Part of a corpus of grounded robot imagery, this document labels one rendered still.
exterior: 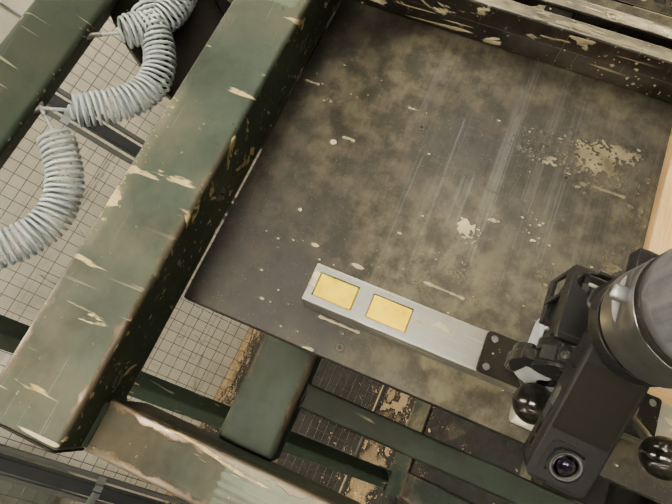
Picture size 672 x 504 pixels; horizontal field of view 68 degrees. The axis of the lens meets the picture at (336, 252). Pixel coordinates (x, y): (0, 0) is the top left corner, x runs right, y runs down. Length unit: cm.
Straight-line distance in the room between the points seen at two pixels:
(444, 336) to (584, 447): 25
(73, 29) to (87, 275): 62
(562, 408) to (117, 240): 48
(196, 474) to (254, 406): 12
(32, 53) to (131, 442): 74
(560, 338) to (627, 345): 9
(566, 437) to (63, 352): 49
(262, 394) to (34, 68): 72
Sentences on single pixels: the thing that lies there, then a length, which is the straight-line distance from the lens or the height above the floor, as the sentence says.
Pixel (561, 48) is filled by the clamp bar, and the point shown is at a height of 152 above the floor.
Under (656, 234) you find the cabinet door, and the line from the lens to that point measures 77.
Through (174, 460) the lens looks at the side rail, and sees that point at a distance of 61.
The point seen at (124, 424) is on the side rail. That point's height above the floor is 179.
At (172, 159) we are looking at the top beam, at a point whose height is 189.
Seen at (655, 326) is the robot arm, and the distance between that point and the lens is 30.
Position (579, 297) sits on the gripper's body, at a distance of 43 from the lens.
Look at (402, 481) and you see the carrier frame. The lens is 171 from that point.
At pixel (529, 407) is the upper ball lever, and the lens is 51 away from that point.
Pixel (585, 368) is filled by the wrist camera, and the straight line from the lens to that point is 38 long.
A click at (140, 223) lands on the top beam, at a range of 62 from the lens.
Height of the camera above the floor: 194
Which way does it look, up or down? 25 degrees down
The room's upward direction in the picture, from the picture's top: 58 degrees counter-clockwise
